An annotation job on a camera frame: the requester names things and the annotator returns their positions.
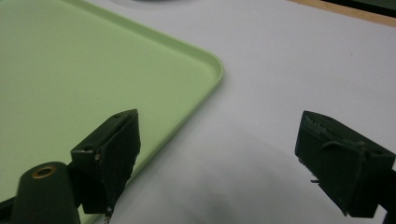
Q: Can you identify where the light green plastic tray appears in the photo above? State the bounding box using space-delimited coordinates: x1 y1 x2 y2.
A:
0 0 225 224

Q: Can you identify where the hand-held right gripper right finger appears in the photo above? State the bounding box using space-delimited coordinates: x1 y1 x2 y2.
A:
294 110 396 218

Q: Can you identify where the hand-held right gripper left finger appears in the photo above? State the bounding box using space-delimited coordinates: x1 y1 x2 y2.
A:
70 108 142 224

